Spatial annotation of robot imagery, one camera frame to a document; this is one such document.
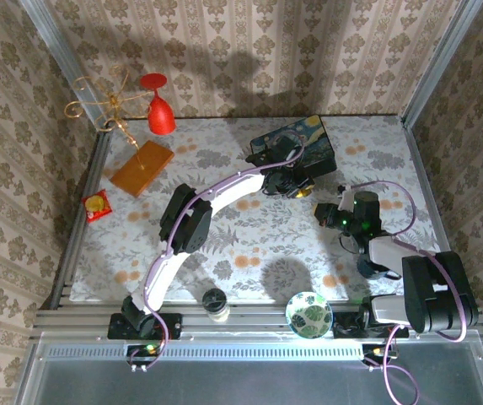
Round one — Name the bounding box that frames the left small controller board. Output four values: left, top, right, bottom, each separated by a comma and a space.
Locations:
125, 342, 169, 372

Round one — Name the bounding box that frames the leaf pattern bowl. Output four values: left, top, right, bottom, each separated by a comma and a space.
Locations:
285, 291, 334, 340

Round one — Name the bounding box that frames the starry night painted box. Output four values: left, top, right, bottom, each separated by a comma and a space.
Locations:
249, 114, 338, 178

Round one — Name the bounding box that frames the floral fern table mat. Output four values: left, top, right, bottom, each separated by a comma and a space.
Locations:
68, 116, 455, 303

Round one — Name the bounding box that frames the right small controller board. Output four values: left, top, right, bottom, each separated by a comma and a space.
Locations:
361, 342, 399, 372

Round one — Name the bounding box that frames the glass jar black lid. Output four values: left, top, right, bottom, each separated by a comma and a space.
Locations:
201, 288, 231, 324

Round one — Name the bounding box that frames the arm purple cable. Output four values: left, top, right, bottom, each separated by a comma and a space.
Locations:
129, 129, 305, 372
346, 180, 469, 405

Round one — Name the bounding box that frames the slotted cable duct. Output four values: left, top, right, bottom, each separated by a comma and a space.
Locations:
45, 339, 371, 360

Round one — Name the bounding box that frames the dark blue cup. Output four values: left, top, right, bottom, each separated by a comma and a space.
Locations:
357, 256, 402, 282

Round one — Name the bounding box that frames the aluminium side rail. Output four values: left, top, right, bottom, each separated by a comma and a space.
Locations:
49, 130, 114, 311
400, 117, 478, 309

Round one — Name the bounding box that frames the aluminium frame cross rail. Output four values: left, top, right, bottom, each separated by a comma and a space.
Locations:
30, 300, 483, 341

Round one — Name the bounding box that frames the red yellow snack packet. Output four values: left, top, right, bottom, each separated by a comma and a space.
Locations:
81, 188, 113, 224

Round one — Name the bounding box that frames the aluminium corner post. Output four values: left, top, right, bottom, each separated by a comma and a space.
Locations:
400, 0, 483, 130
18, 0, 114, 136

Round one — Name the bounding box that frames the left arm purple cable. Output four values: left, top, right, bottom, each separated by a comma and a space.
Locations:
129, 129, 305, 372

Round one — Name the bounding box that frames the black cable loop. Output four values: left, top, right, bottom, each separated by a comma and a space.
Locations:
338, 231, 367, 254

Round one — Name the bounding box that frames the small controller board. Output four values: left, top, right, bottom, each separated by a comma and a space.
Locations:
361, 342, 399, 372
125, 342, 169, 372

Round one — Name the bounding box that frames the gold wire stand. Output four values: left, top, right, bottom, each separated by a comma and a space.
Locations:
63, 65, 175, 198

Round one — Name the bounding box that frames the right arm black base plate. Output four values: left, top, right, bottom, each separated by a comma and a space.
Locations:
332, 311, 410, 339

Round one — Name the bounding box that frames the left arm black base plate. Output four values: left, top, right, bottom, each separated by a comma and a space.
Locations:
106, 312, 183, 341

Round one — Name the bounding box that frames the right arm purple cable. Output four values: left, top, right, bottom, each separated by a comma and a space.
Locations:
346, 180, 469, 405

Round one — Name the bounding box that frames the red wine glass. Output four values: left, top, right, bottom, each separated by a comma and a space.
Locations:
139, 73, 178, 136

